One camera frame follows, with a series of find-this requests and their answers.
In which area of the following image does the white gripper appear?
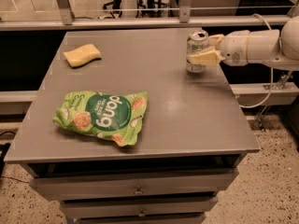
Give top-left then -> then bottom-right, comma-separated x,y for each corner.
187,30 -> 250,66

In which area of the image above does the silver green 7up can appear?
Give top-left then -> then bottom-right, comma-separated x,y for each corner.
186,29 -> 208,73

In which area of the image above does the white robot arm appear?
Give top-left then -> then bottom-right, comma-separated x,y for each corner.
187,16 -> 299,71

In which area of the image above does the green rice chip bag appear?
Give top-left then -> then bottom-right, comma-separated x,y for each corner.
53,91 -> 148,147

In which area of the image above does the grey drawer cabinet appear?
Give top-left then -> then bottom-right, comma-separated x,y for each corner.
6,29 -> 259,224

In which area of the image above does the yellow sponge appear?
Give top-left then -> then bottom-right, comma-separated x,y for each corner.
64,44 -> 102,68

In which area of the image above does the top grey drawer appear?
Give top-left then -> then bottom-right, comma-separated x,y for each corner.
30,168 -> 238,201

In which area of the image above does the grey drawer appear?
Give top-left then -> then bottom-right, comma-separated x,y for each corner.
30,168 -> 238,201
60,196 -> 218,218

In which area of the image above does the middle grey drawer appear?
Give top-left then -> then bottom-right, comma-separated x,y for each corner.
60,196 -> 218,218

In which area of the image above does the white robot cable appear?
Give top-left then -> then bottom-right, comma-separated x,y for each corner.
238,13 -> 275,109

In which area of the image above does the metal window rail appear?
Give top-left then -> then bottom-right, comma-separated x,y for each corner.
0,0 -> 299,31

